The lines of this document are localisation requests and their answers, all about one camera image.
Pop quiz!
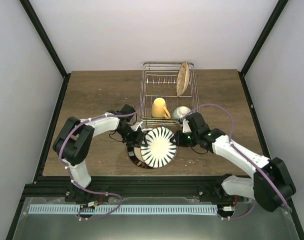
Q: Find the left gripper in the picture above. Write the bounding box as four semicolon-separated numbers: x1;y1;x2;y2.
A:
116;125;147;148

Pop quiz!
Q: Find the dark checkered rim plate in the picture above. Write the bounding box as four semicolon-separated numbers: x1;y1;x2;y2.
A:
127;146;151;169

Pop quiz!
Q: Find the blue striped white plate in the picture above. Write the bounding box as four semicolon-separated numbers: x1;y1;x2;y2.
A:
141;126;177;169

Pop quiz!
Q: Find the celadon green bowl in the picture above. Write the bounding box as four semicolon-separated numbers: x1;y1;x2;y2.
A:
172;106;191;119

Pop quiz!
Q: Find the yellow mug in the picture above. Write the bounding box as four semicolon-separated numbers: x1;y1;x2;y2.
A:
151;97;171;119

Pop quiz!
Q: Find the beige bird pattern plate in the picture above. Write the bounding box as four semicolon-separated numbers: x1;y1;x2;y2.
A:
176;61;189;97

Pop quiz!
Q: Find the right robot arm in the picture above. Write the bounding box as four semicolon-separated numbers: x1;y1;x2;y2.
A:
170;112;296;212

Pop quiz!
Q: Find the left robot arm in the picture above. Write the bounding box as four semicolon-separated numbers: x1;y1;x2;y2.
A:
53;104;147;202

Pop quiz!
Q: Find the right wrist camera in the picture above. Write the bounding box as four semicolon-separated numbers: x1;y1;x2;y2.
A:
182;119;191;134

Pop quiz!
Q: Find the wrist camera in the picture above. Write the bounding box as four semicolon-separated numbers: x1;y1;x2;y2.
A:
182;119;191;134
130;121;145;131

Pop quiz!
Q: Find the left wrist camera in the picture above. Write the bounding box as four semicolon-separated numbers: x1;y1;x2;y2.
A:
130;121;145;131

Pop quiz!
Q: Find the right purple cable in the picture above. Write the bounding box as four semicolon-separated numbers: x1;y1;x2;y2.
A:
181;103;290;221

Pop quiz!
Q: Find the wire dish rack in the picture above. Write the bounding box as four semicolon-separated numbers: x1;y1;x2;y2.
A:
140;61;199;126

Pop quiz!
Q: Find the black aluminium frame rail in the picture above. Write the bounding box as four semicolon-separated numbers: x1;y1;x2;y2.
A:
23;176;235;203

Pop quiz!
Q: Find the light blue slotted cable duct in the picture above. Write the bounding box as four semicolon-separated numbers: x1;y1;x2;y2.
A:
28;204;218;216

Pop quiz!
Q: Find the right black frame post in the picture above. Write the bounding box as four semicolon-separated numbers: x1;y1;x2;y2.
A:
240;0;289;76

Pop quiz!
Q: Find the black frame post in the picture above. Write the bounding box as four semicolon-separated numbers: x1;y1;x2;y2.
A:
240;0;289;76
19;0;67;76

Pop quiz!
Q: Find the left black frame post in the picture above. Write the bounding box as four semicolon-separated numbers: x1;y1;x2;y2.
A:
19;0;67;76

